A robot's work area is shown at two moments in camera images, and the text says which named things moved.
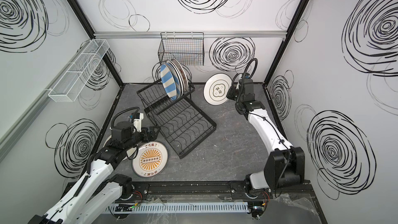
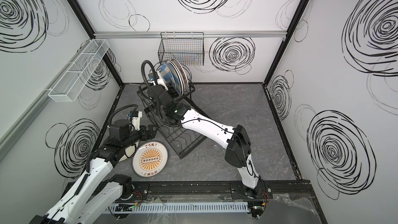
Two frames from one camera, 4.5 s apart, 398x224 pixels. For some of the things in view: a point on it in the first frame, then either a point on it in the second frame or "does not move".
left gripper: x=146 y=138 does not move
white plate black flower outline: x=216 y=88 to x=160 y=81
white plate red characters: x=183 y=73 does not move
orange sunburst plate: x=150 y=158 does not move
